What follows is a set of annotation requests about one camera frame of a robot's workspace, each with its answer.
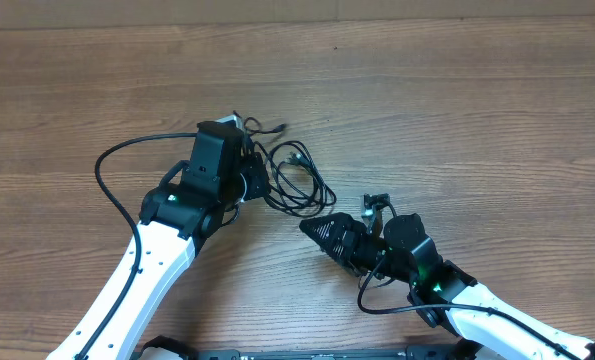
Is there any thick black USB-C cable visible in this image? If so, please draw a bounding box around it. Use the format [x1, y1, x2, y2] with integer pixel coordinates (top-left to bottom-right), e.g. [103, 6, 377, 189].
[256, 139, 338, 219]

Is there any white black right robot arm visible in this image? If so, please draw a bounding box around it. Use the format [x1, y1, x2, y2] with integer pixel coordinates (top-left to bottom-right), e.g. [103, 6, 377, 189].
[299, 213, 595, 359]

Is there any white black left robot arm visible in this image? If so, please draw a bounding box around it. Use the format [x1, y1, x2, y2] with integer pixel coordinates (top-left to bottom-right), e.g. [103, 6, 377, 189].
[49, 115, 269, 359]

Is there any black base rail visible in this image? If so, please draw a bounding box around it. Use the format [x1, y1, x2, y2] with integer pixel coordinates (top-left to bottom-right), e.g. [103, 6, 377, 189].
[131, 335, 483, 360]

